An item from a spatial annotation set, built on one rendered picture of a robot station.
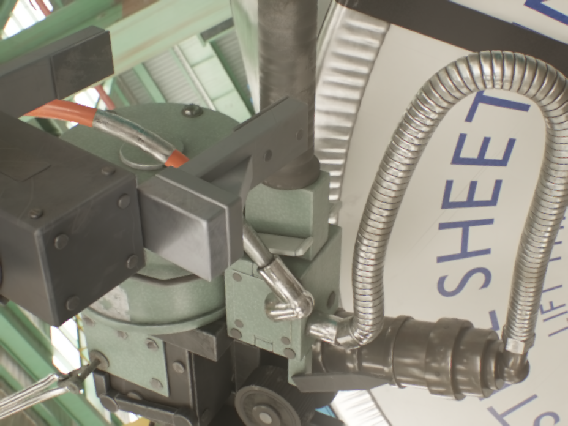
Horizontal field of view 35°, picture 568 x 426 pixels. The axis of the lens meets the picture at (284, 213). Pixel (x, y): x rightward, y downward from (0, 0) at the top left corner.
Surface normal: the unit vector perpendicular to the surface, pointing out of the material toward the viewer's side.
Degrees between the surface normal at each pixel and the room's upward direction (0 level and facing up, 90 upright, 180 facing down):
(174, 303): 95
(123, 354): 58
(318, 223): 137
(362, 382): 47
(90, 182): 115
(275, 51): 62
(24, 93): 129
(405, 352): 75
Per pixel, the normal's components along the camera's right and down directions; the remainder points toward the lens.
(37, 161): 0.00, -0.81
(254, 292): -0.46, 0.52
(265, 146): 0.80, 0.36
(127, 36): 0.14, 0.57
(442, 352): -0.47, -0.30
